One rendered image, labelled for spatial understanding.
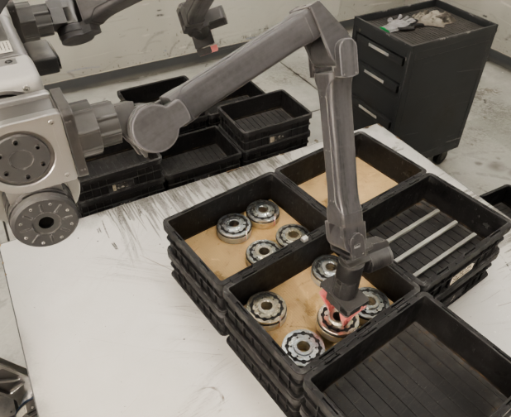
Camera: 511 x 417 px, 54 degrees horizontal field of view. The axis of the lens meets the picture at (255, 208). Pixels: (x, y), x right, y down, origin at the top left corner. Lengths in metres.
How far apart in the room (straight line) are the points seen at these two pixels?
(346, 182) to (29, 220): 0.67
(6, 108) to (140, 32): 3.41
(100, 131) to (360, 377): 0.80
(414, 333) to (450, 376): 0.13
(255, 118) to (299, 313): 1.57
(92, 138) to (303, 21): 0.42
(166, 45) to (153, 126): 3.52
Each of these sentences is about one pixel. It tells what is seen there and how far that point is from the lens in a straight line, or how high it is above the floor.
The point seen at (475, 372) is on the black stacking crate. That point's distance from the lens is 1.32.
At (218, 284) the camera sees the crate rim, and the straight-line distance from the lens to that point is 1.24.
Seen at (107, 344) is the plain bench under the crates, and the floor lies 0.70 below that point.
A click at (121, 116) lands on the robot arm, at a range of 0.83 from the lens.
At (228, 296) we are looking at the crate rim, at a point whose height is 0.93.
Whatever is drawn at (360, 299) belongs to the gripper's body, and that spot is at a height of 0.98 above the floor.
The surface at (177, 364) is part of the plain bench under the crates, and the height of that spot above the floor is 0.70.
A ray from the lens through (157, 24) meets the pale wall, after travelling 4.23.
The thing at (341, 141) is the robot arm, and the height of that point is 1.33.
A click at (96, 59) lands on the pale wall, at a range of 4.18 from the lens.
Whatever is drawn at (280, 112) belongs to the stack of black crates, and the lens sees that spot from 2.75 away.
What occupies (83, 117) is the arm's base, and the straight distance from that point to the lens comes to 0.80.
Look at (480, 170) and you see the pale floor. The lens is 3.46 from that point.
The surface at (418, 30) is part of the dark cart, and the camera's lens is 2.92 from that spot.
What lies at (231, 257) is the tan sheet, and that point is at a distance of 1.43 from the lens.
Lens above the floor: 1.87
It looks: 41 degrees down
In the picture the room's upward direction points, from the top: 1 degrees clockwise
